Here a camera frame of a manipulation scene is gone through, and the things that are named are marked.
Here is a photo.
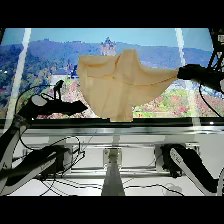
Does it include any silver frame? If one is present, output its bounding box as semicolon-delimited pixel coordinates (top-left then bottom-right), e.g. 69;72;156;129
0;126;224;196

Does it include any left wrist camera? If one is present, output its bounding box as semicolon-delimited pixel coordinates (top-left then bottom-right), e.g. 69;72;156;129
52;79;65;101

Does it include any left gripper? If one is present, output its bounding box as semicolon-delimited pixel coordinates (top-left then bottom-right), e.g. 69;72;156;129
44;100;89;117

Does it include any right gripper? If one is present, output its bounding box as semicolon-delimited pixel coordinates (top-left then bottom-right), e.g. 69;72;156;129
176;63;206;82

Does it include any cream garment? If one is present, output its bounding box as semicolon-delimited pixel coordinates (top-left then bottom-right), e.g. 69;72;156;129
77;48;180;123

